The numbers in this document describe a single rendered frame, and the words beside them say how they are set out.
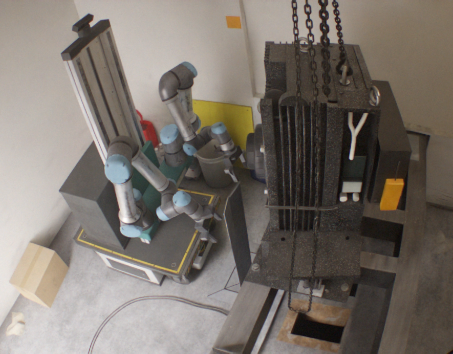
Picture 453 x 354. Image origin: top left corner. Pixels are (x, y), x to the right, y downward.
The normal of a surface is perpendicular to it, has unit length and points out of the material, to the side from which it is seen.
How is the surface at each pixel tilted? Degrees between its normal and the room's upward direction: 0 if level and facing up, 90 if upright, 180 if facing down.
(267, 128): 90
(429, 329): 0
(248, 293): 0
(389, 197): 90
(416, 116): 90
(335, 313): 0
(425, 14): 90
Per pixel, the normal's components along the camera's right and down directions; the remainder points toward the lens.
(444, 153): -0.38, 0.71
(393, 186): -0.14, 0.73
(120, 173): 0.08, 0.62
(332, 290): -0.15, -0.68
